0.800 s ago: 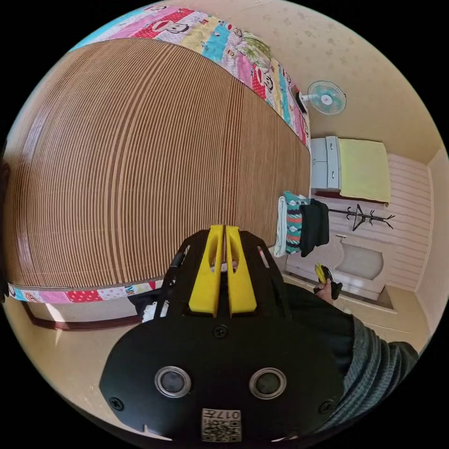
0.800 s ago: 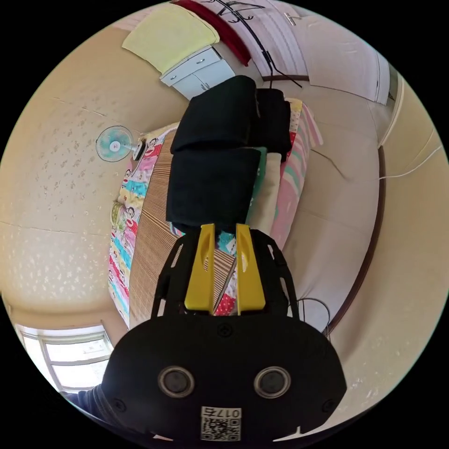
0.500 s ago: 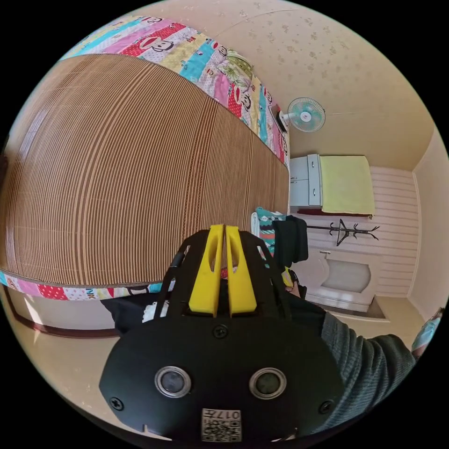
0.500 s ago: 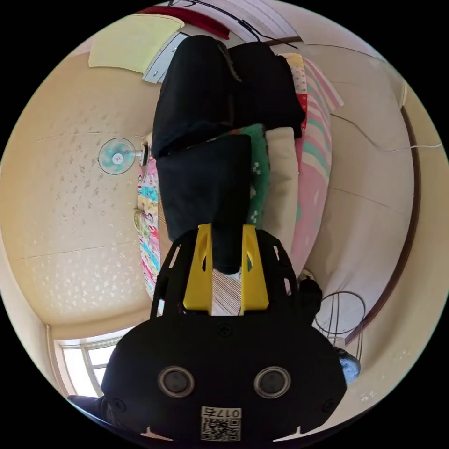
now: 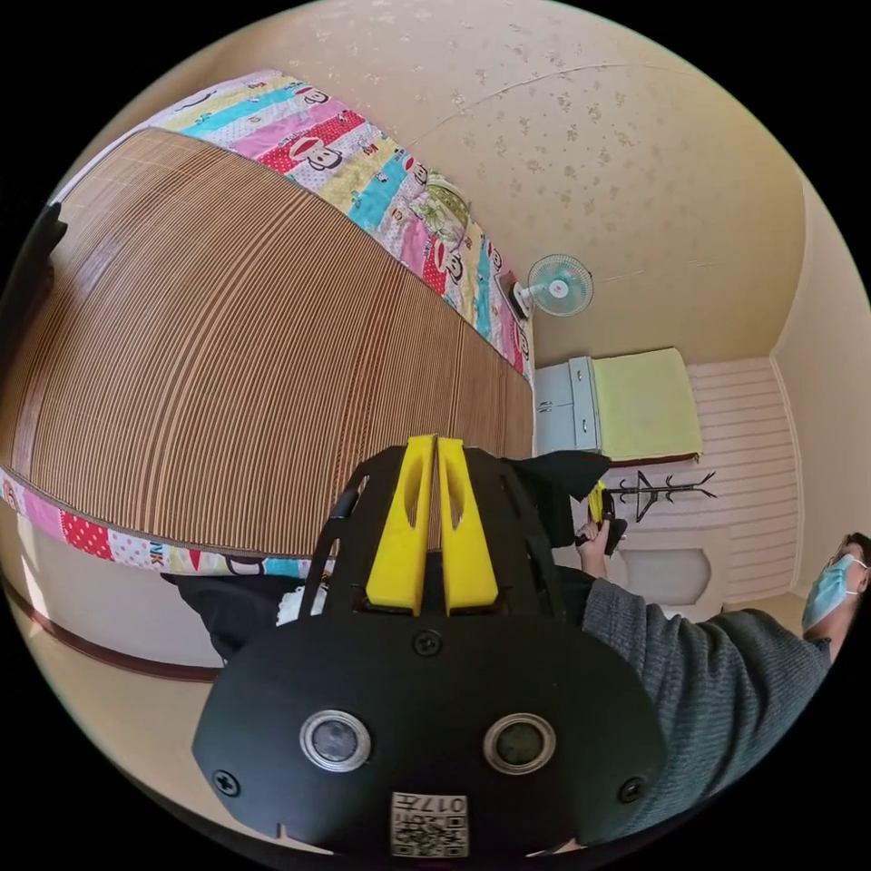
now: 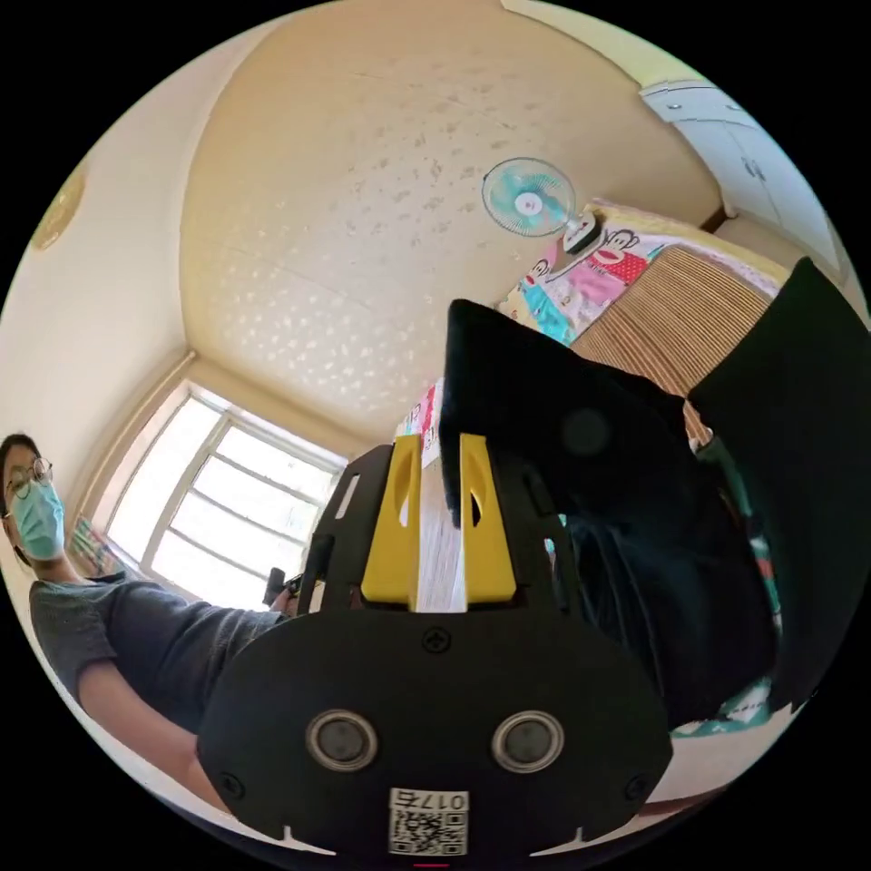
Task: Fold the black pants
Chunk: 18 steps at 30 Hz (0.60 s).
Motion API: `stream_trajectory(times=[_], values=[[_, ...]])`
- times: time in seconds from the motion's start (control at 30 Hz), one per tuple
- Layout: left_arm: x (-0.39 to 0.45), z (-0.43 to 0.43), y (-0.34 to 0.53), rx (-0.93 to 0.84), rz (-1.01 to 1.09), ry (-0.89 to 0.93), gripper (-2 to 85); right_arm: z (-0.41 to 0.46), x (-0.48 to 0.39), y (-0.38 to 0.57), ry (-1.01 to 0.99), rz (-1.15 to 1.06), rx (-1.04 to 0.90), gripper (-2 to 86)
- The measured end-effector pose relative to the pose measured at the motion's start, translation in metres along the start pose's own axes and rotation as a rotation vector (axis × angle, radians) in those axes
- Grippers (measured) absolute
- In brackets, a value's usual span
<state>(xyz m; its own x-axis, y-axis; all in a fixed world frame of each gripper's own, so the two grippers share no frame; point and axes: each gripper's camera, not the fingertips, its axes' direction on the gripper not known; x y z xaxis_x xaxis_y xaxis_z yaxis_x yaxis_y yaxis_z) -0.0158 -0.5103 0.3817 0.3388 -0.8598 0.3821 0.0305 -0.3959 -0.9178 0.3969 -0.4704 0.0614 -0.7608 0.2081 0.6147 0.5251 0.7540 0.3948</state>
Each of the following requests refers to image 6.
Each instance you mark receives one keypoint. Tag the person's right forearm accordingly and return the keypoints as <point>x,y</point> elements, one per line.
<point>160,742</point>

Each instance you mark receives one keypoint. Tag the round ceiling lamp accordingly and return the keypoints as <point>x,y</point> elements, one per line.
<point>58,211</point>

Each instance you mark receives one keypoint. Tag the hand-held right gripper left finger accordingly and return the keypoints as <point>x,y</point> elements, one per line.
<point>389,544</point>

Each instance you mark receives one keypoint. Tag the teal wall fan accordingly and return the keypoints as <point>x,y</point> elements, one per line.
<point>527,197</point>

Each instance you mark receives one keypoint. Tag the window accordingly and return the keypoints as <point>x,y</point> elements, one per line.
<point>231,490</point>

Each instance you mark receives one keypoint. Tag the black pants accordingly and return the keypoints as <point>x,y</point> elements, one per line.
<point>612,476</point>

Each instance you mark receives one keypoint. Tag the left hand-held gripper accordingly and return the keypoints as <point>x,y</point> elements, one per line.
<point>293,589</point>

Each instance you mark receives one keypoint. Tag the white cupboard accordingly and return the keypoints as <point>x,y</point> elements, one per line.
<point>738,143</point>

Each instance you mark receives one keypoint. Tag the bed with woven mat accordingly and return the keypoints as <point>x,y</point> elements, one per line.
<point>670,313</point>

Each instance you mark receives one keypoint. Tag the person's body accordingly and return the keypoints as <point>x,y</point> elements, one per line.
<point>136,619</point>

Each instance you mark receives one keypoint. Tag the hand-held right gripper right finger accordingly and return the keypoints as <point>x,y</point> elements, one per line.
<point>488,558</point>

